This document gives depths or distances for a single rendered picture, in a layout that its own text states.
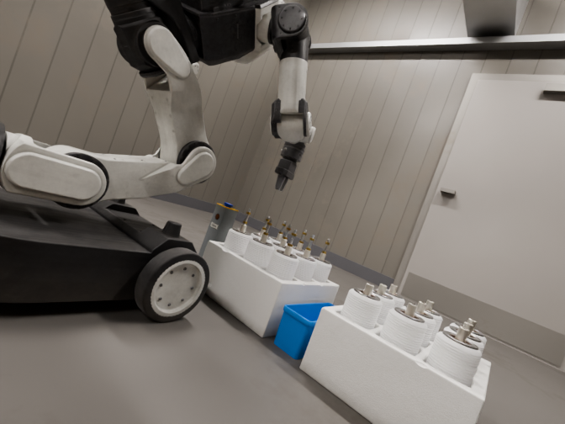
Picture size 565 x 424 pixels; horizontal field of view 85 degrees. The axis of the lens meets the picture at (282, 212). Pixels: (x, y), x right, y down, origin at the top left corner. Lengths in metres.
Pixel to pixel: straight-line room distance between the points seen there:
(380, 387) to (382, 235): 2.50
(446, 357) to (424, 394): 0.09
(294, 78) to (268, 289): 0.66
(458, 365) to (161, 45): 1.04
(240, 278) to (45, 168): 0.61
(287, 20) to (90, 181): 0.70
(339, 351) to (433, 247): 2.31
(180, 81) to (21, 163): 0.44
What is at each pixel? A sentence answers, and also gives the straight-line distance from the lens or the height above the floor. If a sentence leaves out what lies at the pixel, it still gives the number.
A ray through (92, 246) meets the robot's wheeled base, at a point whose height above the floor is 0.17.
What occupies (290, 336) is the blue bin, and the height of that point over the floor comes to 0.05.
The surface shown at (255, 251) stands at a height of 0.22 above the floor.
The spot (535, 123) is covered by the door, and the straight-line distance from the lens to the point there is 3.33.
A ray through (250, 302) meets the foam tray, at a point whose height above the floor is 0.07.
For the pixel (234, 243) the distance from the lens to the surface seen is 1.17.
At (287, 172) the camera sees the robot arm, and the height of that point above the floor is 0.53.
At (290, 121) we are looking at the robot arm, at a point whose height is 0.66.
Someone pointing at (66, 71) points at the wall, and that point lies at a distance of 3.20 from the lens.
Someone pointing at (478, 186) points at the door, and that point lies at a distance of 3.15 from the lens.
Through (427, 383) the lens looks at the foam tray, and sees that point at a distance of 0.82.
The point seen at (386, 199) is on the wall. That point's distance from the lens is 3.31.
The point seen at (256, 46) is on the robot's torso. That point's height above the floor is 0.86.
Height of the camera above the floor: 0.40
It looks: 1 degrees down
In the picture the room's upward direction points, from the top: 20 degrees clockwise
